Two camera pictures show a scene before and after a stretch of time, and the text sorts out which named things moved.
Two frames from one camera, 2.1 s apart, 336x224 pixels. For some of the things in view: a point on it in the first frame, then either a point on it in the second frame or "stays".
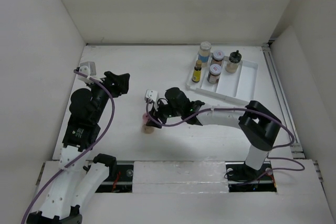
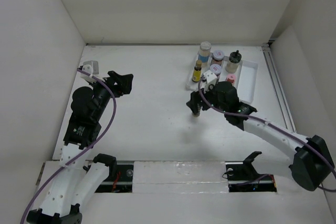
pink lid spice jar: x=146 y=128 -> x=231 y=77
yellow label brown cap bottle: x=197 y=72 stays
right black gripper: x=155 y=113 -> x=195 y=98
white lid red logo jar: x=217 y=57 stays
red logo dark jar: x=214 y=73 stays
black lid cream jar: x=232 y=66 stays
